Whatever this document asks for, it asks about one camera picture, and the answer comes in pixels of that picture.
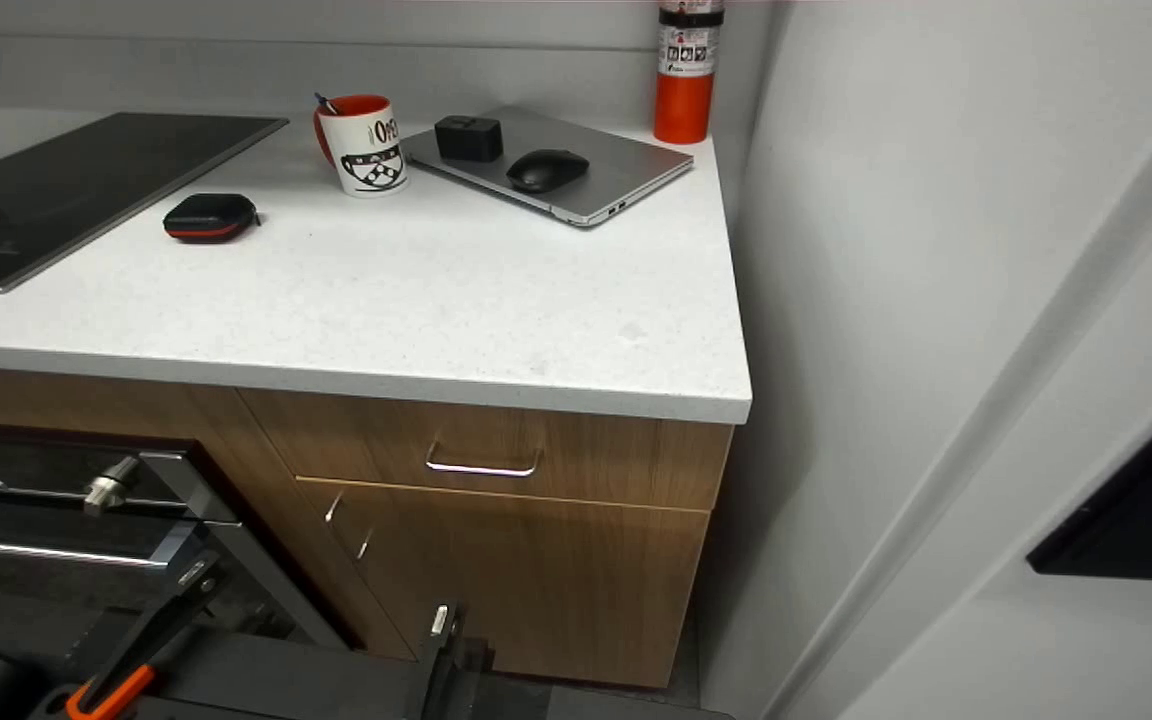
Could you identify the wooden drawer front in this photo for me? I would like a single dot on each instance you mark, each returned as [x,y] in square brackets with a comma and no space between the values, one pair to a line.
[582,459]

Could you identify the wooden cabinet door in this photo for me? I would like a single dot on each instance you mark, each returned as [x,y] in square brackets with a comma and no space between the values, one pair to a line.
[564,589]

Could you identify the black clamp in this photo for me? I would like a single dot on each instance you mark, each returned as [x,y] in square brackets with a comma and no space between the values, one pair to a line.
[442,660]

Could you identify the black power adapter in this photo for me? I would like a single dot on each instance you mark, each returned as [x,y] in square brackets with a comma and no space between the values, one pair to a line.
[469,138]

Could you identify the orange handled clamp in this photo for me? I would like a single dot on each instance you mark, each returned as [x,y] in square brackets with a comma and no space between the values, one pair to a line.
[136,660]

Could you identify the silver drawer handle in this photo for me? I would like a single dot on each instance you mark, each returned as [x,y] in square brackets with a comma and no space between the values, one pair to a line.
[446,463]

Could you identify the silver cabinet door handle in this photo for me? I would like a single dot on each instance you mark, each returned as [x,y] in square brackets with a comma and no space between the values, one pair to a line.
[345,524]

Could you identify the silver laptop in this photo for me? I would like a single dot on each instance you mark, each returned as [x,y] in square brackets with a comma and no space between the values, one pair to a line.
[619,174]

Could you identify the orange white bottle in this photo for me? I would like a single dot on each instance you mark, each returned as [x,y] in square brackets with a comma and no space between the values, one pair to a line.
[685,71]

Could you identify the black computer mouse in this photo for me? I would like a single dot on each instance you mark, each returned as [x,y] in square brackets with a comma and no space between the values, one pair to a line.
[545,171]

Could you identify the white red patterned mug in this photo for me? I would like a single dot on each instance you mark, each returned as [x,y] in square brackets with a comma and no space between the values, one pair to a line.
[360,140]

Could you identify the black induction cooktop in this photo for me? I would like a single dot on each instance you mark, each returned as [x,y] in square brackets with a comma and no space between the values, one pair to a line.
[64,190]

